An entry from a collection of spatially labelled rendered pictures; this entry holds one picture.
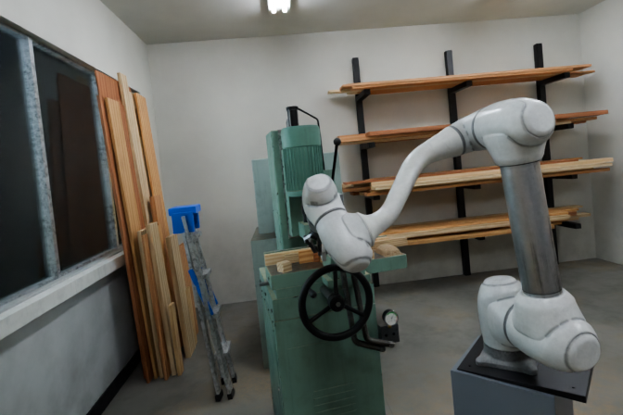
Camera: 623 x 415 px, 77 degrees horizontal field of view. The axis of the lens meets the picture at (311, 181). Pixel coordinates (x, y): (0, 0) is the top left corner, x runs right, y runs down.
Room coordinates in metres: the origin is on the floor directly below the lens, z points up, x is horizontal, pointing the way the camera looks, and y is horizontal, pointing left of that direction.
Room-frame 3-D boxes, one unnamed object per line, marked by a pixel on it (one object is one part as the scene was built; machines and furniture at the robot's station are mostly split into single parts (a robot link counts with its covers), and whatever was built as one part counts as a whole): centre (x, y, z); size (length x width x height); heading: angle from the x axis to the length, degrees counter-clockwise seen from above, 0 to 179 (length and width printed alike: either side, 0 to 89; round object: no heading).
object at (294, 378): (1.88, 0.06, 0.36); 0.58 x 0.45 x 0.71; 13
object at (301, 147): (1.76, 0.03, 1.35); 0.18 x 0.18 x 0.31
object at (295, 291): (1.70, 0.01, 0.82); 0.40 x 0.21 x 0.04; 103
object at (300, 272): (1.68, -0.08, 0.87); 0.61 x 0.30 x 0.06; 103
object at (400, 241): (1.80, -0.14, 0.92); 0.60 x 0.02 x 0.04; 103
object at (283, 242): (2.04, 0.10, 1.16); 0.22 x 0.22 x 0.72; 13
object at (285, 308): (1.88, 0.06, 0.76); 0.57 x 0.45 x 0.09; 13
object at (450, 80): (3.90, -1.62, 1.20); 2.71 x 0.56 x 2.40; 94
